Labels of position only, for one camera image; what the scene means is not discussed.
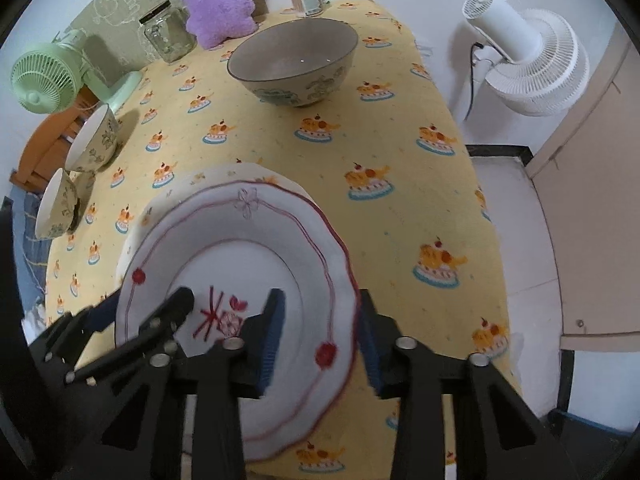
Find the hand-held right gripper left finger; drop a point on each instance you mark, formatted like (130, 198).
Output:
(270, 345)

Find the cotton swab container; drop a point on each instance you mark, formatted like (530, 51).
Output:
(307, 0)

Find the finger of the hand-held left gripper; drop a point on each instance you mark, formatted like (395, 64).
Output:
(172, 307)
(102, 315)

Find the purple plush toy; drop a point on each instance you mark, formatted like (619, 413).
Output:
(217, 0)

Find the white standing fan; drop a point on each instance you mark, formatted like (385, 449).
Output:
(535, 60)

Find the wooden bed headboard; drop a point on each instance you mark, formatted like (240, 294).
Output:
(40, 155)

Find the beige door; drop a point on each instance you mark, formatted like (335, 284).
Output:
(595, 200)

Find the glass jar with dark lid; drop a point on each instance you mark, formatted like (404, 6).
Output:
(167, 35)

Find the large floral plate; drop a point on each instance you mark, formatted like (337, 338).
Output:
(210, 180)

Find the yellow printed tablecloth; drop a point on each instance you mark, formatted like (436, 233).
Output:
(310, 170)

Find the floral ceramic bowl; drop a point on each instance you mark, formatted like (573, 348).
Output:
(57, 205)
(97, 140)
(295, 55)

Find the green desk fan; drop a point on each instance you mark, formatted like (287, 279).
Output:
(42, 75)

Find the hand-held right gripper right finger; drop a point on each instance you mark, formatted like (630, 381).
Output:
(371, 350)

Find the scalloped line-trimmed plate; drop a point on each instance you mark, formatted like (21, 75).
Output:
(300, 260)

